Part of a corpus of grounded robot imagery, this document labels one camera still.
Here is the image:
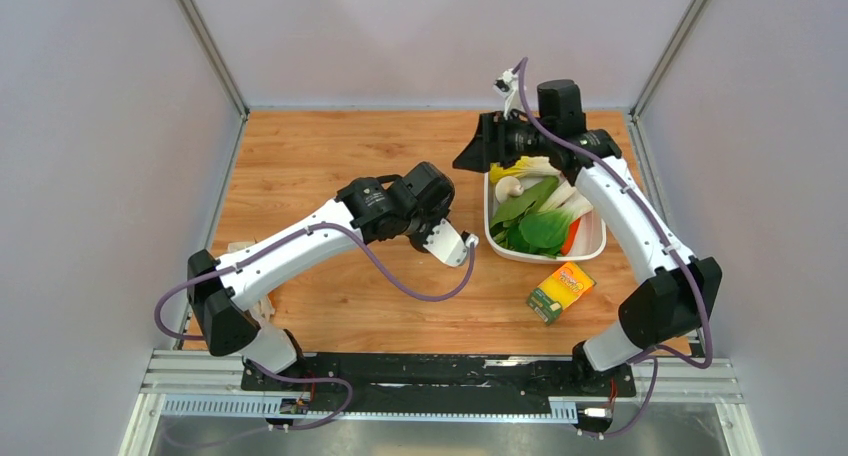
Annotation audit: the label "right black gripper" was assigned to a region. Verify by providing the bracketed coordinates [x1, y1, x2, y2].
[452, 109, 554, 173]

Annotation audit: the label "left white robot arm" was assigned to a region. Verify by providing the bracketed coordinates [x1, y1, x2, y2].
[187, 162, 477, 391]

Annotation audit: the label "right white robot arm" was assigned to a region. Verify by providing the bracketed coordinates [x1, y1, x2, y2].
[453, 71, 722, 394]

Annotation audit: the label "white paper coffee filters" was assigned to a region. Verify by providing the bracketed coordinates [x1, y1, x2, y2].
[226, 241, 275, 320]

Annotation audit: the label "white mushroom toy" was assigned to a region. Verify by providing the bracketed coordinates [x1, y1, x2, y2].
[494, 176, 524, 204]

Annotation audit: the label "yellow napa cabbage toy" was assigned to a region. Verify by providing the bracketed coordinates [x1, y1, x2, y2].
[488, 156, 561, 184]

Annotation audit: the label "green bok choy toy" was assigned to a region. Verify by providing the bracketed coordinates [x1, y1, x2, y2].
[489, 195, 594, 258]
[488, 176, 579, 228]

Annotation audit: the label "orange carrot toy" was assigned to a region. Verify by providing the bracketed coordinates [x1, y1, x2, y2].
[560, 218, 581, 256]

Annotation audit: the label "white rectangular tray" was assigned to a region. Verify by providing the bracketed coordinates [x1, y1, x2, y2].
[483, 173, 607, 264]

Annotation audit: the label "yellow green juice box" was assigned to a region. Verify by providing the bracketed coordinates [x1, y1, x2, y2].
[526, 262, 596, 326]

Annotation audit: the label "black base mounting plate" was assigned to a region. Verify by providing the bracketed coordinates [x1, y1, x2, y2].
[241, 352, 636, 415]

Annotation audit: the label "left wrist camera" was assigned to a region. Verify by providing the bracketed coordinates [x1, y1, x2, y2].
[423, 218, 480, 267]

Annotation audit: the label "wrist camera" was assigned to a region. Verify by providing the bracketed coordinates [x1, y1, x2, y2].
[493, 68, 523, 119]
[423, 218, 480, 267]

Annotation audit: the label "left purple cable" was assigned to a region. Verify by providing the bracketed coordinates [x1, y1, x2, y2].
[153, 222, 478, 433]

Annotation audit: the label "purple cable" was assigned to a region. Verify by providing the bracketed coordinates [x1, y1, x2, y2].
[153, 222, 478, 433]
[513, 56, 715, 440]

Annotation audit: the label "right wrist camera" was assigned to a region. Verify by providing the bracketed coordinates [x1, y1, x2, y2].
[493, 68, 523, 119]

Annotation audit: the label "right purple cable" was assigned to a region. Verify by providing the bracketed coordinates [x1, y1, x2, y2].
[513, 56, 715, 440]

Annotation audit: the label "aluminium frame rail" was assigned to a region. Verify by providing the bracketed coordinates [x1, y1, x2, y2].
[120, 350, 760, 455]

